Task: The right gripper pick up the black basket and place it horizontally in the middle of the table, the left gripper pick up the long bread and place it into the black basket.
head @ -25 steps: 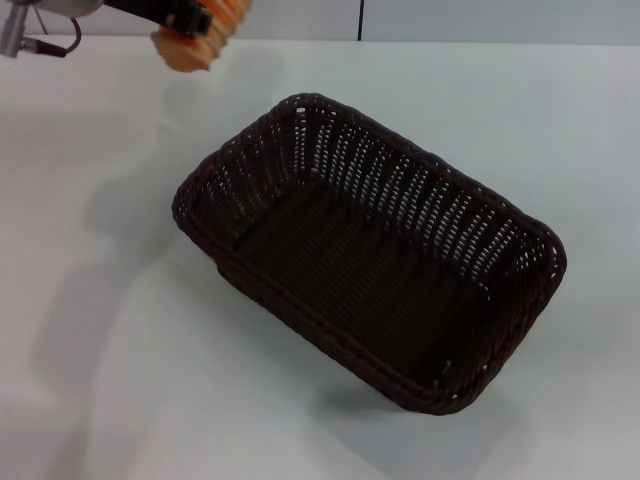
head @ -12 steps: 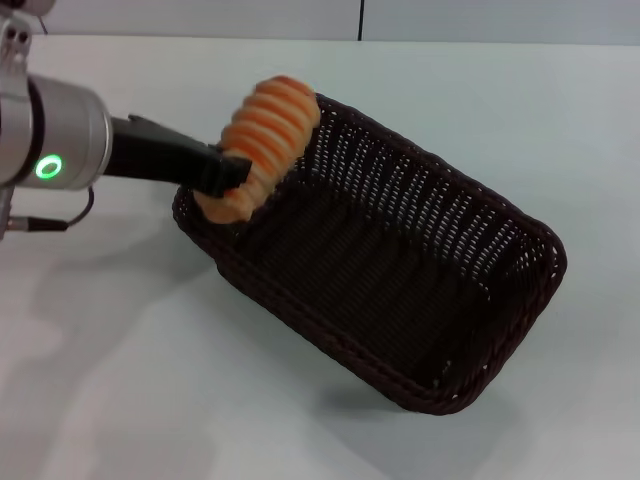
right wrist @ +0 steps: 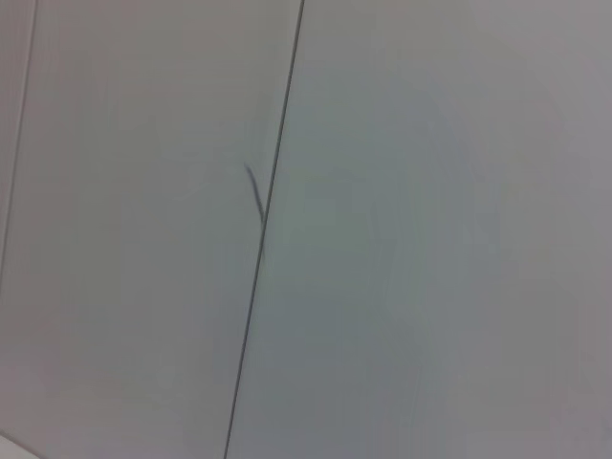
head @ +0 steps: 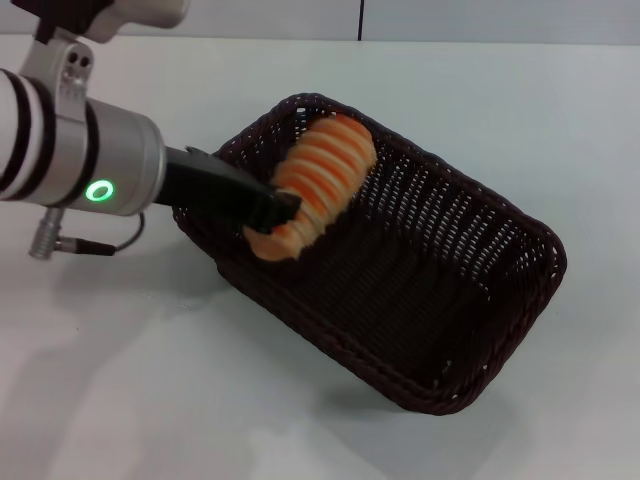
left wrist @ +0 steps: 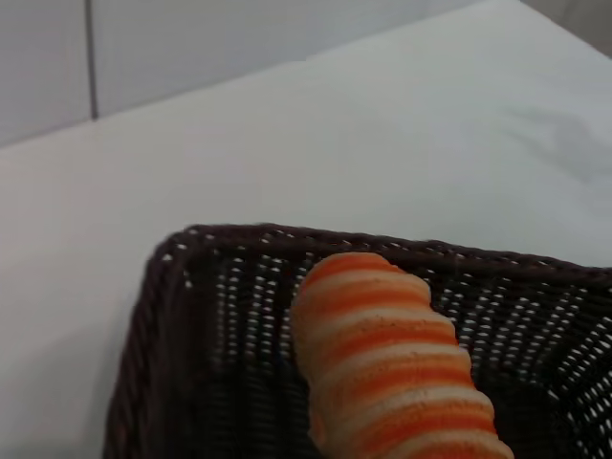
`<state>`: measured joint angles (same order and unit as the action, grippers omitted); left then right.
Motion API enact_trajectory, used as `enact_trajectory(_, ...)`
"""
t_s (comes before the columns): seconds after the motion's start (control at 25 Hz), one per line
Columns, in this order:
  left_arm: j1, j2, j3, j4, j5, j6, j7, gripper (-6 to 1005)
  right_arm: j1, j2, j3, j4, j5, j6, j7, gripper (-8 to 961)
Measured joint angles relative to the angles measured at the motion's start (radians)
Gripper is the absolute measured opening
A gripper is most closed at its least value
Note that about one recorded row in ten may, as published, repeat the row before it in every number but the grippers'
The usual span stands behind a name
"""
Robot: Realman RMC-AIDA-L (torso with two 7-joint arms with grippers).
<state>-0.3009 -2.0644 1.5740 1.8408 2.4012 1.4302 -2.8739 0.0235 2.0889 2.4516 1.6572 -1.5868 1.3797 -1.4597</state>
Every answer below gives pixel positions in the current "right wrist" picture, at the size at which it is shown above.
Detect thin dark strand on wall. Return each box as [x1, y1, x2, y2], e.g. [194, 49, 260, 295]
[243, 162, 267, 226]

